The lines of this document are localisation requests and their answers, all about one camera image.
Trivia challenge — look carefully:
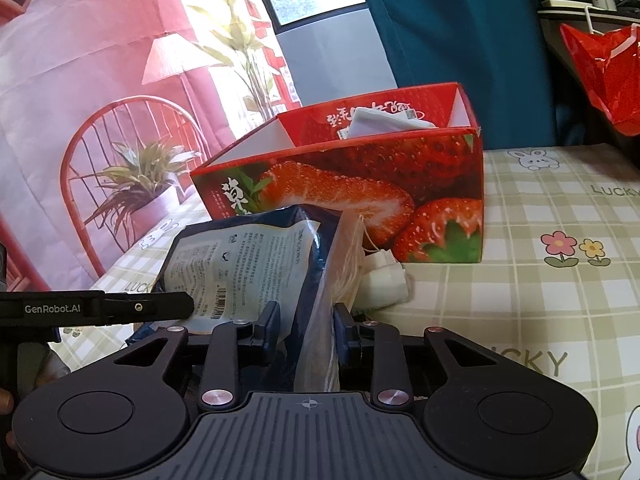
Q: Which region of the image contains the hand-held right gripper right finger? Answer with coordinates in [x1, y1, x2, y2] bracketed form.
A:
[333, 302, 502, 407]

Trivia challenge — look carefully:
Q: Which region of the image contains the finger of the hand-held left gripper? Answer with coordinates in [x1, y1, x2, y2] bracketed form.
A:
[102, 290, 196, 328]

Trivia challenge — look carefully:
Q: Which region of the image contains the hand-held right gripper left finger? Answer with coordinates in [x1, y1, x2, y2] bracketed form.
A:
[115, 302, 281, 408]

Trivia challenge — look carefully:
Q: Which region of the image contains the clear plastic bag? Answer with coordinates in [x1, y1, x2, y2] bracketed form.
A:
[296, 212, 367, 394]

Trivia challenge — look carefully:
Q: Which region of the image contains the blue snack packet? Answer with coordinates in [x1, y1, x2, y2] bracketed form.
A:
[125, 203, 346, 347]

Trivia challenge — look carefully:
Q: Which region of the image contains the red strawberry print cardboard box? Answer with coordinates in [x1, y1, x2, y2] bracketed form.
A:
[190, 81, 486, 264]

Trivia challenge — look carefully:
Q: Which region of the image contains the person's left hand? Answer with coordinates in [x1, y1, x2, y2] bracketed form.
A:
[0, 389, 16, 451]

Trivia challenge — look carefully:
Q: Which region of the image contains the white folded cloth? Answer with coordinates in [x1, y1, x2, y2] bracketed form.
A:
[339, 105, 437, 140]

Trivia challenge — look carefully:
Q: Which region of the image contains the printed room scene backdrop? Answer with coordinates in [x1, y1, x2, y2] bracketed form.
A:
[0, 0, 303, 292]

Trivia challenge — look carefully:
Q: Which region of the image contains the teal cloth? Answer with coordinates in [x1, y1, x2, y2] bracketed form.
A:
[347, 0, 573, 150]

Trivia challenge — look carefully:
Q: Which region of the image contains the red plastic bag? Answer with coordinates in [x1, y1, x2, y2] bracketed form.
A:
[559, 23, 640, 137]

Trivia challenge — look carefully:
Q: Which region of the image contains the white hook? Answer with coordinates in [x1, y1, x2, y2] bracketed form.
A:
[539, 0, 640, 36]

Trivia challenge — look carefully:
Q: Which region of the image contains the white cloth bundle with string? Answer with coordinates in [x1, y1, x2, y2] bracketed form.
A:
[356, 247, 414, 312]

